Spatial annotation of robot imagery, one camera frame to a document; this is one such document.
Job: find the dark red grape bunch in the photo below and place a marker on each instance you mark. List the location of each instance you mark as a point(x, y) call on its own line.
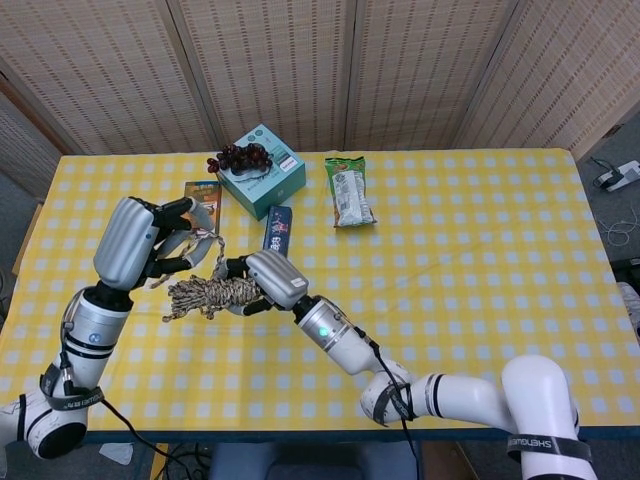
point(245, 157)

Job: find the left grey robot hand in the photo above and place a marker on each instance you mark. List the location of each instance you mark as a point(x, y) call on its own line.
point(125, 245)

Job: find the yellow white checked tablecloth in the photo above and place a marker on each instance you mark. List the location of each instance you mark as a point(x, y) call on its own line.
point(450, 280)

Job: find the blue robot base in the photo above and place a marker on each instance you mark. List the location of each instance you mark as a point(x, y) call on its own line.
point(310, 462)

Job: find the green snack bag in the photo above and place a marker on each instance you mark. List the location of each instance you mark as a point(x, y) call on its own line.
point(350, 190)

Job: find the white power strip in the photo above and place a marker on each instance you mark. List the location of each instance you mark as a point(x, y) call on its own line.
point(617, 177)

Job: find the woven bamboo folding screen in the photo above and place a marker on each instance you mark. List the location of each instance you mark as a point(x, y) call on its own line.
point(280, 65)

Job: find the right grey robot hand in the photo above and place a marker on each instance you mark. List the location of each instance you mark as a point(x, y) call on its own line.
point(280, 280)

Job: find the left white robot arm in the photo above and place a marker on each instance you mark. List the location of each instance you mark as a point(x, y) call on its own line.
point(92, 330)

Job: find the white crumpled paper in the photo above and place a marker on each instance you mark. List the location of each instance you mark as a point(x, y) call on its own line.
point(117, 452)

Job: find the teal cardboard box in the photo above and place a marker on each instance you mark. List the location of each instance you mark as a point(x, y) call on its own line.
point(265, 195)

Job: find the dark blue long box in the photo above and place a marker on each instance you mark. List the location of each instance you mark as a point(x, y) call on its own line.
point(279, 225)

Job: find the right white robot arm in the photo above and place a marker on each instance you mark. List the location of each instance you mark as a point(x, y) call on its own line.
point(450, 395)

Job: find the orange brown flat box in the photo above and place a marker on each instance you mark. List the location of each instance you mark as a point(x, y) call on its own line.
point(207, 192)

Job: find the white grey shoe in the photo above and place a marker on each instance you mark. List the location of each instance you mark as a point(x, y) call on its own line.
point(631, 305)

